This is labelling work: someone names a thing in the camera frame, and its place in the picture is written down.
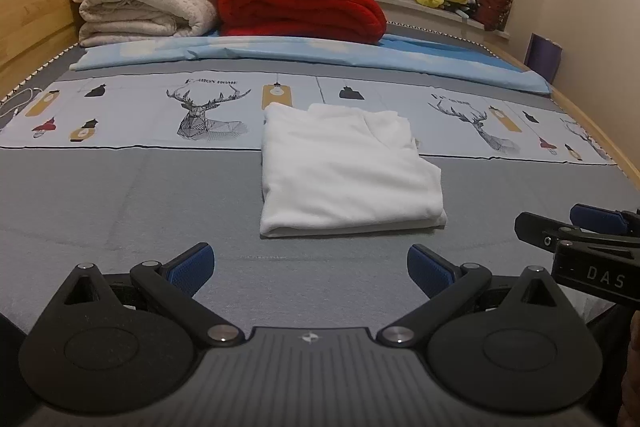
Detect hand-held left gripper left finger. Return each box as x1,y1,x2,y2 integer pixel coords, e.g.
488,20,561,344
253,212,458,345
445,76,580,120
59,242,246,349

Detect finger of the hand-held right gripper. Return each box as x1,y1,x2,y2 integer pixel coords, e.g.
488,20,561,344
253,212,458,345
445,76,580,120
570,203,640,236
515,212,640,253

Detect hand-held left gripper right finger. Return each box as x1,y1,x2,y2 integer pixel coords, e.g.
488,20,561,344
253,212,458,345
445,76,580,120
376,243,576,349

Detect white small garment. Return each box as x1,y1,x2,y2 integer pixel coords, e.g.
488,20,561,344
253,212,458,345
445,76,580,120
259,103,447,238

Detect person's right forearm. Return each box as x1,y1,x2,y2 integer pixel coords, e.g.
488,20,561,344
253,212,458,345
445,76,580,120
617,307,640,427

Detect deer print bedsheet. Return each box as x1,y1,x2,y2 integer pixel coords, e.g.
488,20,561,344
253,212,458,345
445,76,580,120
0,74,619,168

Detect dark red bag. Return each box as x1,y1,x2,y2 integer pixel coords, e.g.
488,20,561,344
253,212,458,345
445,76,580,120
475,0,516,30

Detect light blue quilt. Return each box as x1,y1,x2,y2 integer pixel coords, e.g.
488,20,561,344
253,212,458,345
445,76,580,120
70,33,553,96

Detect white window sill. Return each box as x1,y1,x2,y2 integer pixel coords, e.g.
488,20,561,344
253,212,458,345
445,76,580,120
372,0,512,40

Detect red folded blanket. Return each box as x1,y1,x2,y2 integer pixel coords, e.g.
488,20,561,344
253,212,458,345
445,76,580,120
217,0,388,46

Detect wooden bed side panel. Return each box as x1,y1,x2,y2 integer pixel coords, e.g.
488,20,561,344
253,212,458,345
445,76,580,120
0,0,113,100

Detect wooden bed rail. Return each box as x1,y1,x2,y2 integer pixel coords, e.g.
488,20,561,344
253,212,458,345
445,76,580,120
487,39,640,190

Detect white cable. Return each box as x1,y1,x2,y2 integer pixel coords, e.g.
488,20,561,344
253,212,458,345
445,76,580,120
0,87,42,118

